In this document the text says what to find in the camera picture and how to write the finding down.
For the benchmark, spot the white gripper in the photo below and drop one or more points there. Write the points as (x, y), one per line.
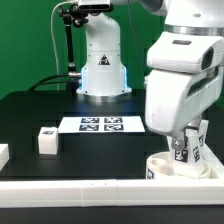
(174, 99)

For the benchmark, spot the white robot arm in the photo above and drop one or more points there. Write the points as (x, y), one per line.
(103, 76)

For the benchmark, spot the white front fence bar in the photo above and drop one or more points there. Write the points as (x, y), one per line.
(94, 193)

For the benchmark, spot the white left fence piece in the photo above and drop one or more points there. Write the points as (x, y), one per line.
(4, 155)

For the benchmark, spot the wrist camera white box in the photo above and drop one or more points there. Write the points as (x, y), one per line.
(186, 53)

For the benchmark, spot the white marker base plate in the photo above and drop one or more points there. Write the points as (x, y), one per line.
(109, 124)

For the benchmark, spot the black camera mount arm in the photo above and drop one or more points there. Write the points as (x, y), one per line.
(72, 18)

